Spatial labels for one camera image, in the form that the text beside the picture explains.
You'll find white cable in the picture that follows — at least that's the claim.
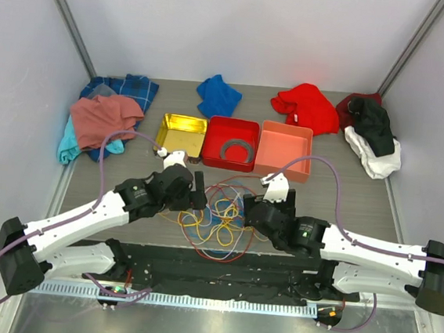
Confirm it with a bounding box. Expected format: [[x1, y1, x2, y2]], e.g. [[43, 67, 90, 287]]
[[179, 178, 254, 264]]

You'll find blue cable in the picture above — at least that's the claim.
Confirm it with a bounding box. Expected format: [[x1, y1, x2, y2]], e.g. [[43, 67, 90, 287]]
[[180, 172, 257, 256]]

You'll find salmon pink square box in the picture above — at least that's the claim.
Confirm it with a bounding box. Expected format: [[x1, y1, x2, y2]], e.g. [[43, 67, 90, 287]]
[[253, 121, 313, 176]]

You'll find white slotted cable duct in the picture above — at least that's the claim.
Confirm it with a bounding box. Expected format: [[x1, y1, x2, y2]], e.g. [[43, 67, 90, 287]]
[[30, 280, 318, 319]]

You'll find light blue cloth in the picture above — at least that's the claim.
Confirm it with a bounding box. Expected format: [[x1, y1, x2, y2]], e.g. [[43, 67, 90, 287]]
[[57, 117, 125, 165]]

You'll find left corner aluminium post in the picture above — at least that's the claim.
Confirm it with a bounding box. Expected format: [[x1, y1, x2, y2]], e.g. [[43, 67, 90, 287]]
[[54, 0, 97, 78]]

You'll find black cloth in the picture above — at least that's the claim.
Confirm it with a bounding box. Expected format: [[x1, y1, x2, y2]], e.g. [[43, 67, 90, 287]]
[[348, 96, 395, 157]]

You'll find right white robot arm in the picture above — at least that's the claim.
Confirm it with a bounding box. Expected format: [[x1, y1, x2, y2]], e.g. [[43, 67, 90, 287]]
[[243, 190, 444, 316]]

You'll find white cloth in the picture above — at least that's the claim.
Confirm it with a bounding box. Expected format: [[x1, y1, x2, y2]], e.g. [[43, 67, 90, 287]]
[[344, 126, 402, 179]]

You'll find salmon pink cloth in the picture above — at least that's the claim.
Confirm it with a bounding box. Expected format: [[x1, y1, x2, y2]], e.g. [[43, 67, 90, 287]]
[[70, 95, 144, 150]]

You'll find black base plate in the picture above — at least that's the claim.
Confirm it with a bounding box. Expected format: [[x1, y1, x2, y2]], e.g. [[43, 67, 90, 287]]
[[94, 243, 359, 306]]

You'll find corner aluminium post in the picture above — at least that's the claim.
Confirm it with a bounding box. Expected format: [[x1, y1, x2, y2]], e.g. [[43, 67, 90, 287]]
[[377, 0, 444, 98], [54, 0, 97, 78]]

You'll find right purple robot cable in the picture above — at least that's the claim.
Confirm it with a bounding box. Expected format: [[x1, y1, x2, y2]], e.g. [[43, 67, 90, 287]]
[[273, 152, 444, 267]]

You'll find grey tape ring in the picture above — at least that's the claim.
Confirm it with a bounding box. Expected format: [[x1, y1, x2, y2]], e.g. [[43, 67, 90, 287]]
[[219, 136, 257, 165]]

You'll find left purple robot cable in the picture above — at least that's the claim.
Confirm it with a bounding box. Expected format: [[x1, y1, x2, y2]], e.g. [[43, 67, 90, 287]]
[[0, 117, 163, 322]]

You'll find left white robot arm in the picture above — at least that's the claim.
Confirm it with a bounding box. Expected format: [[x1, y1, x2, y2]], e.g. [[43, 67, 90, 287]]
[[0, 164, 207, 296]]

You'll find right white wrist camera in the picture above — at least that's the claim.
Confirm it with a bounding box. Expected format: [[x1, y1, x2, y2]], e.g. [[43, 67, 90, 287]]
[[261, 173, 290, 204]]

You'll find dark red cloth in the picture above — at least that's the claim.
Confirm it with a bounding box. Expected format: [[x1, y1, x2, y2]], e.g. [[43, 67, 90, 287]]
[[335, 92, 382, 131]]

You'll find right corner aluminium post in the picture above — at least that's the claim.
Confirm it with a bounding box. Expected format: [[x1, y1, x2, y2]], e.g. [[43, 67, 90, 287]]
[[377, 0, 444, 98]]

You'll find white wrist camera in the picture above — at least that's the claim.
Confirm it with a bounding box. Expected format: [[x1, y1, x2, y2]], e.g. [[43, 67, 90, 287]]
[[261, 173, 290, 204], [157, 147, 188, 169]]

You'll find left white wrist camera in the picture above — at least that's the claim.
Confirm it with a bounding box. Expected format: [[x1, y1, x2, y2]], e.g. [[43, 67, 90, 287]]
[[157, 147, 188, 169]]

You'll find gold metal tin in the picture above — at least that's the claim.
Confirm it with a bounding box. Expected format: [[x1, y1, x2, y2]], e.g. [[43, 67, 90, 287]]
[[155, 113, 208, 164]]

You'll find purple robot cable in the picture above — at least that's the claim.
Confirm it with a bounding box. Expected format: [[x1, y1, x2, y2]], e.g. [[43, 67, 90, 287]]
[[0, 117, 163, 322], [273, 152, 444, 267]]

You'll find red square box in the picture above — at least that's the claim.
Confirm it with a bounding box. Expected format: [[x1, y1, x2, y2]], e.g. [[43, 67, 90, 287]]
[[201, 116, 261, 173]]

